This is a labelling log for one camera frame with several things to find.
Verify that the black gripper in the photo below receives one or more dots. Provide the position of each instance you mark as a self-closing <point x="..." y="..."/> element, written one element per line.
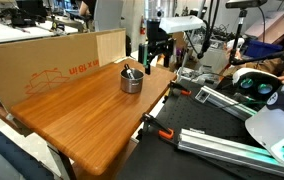
<point x="155" y="33"/>

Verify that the black and silver marker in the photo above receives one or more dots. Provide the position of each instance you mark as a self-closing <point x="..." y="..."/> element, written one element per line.
<point x="129" y="71"/>

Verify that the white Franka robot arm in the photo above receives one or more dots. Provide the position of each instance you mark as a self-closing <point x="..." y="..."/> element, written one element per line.
<point x="275" y="130"/>

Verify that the small steel pot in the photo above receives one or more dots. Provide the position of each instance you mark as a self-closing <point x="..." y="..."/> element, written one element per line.
<point x="132" y="87"/>

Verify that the box of orange clutter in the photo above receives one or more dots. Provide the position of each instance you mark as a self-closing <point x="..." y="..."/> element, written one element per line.
<point x="158" y="63"/>

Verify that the silver metal pole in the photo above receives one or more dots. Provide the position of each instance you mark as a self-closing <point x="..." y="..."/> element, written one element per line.
<point x="184" y="71"/>

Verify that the small brown cardboard box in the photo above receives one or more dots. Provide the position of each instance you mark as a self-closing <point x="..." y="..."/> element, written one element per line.
<point x="181" y="43"/>

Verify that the red fire extinguisher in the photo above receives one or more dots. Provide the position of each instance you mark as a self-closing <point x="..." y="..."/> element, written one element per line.
<point x="143" y="26"/>

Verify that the light grey device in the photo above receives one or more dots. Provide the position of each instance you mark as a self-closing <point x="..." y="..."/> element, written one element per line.
<point x="195" y="76"/>

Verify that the grey equipment box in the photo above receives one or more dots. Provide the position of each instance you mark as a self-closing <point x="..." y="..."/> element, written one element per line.
<point x="215" y="61"/>

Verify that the black perforated breadboard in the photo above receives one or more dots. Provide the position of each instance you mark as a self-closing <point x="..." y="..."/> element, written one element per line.
<point x="195" y="116"/>

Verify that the grey partition panel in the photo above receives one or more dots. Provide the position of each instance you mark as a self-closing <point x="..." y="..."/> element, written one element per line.
<point x="108" y="15"/>

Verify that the white VR headset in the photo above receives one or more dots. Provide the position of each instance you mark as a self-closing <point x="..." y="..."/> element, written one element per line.
<point x="245" y="74"/>

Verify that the person in black shirt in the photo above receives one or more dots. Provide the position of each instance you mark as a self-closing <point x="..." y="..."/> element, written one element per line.
<point x="88" y="5"/>

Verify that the blue plastic bin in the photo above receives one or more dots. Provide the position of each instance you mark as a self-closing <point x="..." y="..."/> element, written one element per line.
<point x="262" y="46"/>

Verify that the flat cardboard sheets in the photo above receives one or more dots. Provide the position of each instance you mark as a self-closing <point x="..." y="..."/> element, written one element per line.
<point x="272" y="28"/>

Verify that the operator in brown jacket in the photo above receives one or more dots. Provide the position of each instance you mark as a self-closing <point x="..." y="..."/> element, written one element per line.
<point x="282" y="63"/>

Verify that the brown cardboard panel orange print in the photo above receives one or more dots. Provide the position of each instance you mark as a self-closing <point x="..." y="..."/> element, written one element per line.
<point x="32" y="60"/>

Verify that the dark metal table leg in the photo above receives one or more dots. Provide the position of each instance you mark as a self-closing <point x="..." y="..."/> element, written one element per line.
<point x="67" y="166"/>

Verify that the black bench equipment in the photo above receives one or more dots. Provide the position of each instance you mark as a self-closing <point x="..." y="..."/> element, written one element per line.
<point x="28" y="10"/>

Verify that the white lab table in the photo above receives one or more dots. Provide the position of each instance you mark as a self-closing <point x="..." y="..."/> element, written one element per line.
<point x="2" y="33"/>

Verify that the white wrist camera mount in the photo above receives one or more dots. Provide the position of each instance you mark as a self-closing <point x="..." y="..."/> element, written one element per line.
<point x="182" y="24"/>

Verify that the aluminium extrusion rail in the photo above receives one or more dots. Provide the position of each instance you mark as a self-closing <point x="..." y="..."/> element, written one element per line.
<point x="225" y="103"/>
<point x="215" y="146"/>

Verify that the black camera on tripod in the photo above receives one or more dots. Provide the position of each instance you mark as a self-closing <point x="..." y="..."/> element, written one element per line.
<point x="245" y="3"/>

